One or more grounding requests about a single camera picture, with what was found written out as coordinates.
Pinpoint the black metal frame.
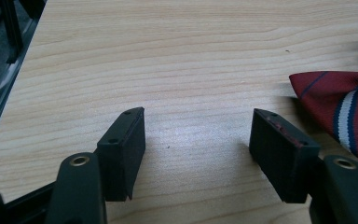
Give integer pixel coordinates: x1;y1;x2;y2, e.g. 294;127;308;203
0;0;48;162

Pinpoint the red striped necktie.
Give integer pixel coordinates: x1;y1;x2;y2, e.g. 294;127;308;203
288;33;358;171

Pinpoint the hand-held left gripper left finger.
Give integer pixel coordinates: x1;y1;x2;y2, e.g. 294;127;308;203
44;106;146;224

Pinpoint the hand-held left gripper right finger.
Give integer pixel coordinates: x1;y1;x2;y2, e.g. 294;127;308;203
248;107;358;224

